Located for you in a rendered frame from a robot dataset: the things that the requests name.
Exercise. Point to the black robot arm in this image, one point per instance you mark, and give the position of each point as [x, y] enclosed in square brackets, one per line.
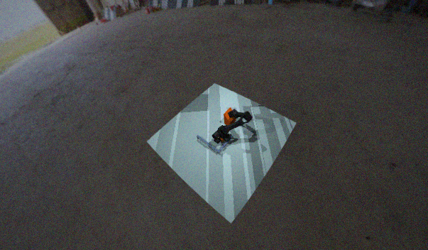
[223, 130]

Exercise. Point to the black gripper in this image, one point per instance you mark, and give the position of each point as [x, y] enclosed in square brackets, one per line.
[218, 140]

